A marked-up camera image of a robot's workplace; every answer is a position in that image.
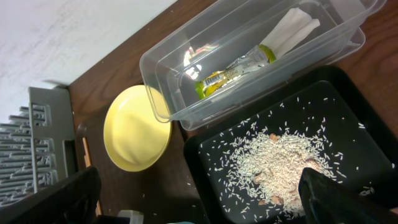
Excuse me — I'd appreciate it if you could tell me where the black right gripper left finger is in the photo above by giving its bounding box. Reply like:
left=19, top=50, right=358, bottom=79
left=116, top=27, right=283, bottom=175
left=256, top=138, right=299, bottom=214
left=1, top=166, right=101, bottom=223

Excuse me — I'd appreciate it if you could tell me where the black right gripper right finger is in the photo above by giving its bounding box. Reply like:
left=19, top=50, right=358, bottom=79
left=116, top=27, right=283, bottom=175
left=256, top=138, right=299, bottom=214
left=298, top=167, right=397, bottom=224

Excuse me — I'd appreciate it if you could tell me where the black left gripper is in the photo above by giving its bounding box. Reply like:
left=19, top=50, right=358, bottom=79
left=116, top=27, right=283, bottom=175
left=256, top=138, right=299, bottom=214
left=96, top=210, right=144, bottom=224

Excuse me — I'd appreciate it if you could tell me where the green white snack wrapper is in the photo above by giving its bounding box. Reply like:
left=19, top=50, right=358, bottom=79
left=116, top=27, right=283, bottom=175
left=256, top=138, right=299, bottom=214
left=194, top=44, right=277, bottom=99

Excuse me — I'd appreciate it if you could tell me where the light blue bowl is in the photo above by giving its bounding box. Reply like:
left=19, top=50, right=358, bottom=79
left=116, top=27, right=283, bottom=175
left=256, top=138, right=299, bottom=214
left=168, top=221, right=194, bottom=224

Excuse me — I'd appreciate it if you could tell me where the pile of rice waste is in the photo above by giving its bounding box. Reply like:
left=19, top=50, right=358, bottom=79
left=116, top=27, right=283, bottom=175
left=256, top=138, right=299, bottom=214
left=214, top=128, right=346, bottom=219

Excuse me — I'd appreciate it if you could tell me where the black waste tray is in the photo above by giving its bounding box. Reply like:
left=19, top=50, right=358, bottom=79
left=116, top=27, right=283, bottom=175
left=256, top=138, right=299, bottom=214
left=184, top=66, right=397, bottom=223

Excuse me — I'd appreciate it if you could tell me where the wooden chopstick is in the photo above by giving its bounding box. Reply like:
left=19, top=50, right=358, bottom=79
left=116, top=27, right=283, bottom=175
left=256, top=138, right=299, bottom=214
left=82, top=137, right=102, bottom=217

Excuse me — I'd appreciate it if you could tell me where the grey dish rack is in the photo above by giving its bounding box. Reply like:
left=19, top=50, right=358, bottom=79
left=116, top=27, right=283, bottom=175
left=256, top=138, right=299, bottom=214
left=1, top=87, right=78, bottom=207

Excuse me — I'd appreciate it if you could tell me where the brown serving tray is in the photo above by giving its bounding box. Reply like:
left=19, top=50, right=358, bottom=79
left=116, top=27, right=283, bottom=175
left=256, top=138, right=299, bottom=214
left=74, top=119, right=209, bottom=224

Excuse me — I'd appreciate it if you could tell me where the yellow plate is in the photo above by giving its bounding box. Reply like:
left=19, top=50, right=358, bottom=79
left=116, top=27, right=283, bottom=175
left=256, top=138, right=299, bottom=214
left=103, top=85, right=172, bottom=172

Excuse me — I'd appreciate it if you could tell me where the clear plastic bin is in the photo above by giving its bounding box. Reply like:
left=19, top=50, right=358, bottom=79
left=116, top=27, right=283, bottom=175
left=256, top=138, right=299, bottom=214
left=140, top=0, right=384, bottom=131

